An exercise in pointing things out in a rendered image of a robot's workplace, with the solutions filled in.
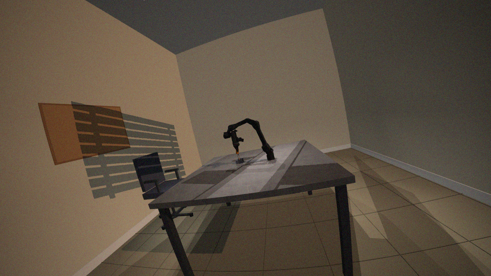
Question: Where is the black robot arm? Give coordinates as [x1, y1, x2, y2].
[223, 118, 275, 161]

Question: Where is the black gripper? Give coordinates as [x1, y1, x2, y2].
[232, 136, 240, 152]

